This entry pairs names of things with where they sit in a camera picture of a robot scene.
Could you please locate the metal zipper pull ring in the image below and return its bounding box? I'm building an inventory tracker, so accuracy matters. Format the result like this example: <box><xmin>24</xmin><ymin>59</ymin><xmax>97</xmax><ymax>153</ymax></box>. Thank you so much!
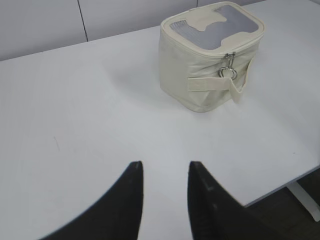
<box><xmin>217</xmin><ymin>51</ymin><xmax>238</xmax><ymax>80</ymax></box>

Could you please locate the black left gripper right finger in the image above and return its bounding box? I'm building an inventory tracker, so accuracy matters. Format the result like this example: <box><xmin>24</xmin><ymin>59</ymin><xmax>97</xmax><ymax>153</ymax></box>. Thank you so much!
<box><xmin>187</xmin><ymin>161</ymin><xmax>320</xmax><ymax>240</ymax></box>

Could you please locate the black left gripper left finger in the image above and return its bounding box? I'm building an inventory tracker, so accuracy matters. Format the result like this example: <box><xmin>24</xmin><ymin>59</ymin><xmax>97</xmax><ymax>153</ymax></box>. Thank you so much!
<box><xmin>44</xmin><ymin>161</ymin><xmax>144</xmax><ymax>240</ymax></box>

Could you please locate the cream canvas zipper bag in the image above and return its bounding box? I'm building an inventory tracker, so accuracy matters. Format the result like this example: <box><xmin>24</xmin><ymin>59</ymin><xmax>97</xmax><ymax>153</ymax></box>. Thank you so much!
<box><xmin>158</xmin><ymin>1</ymin><xmax>265</xmax><ymax>113</ymax></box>

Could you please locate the white table leg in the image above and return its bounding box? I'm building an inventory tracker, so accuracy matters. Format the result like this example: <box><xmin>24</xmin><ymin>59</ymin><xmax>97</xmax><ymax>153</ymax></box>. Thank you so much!
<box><xmin>287</xmin><ymin>181</ymin><xmax>320</xmax><ymax>222</ymax></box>

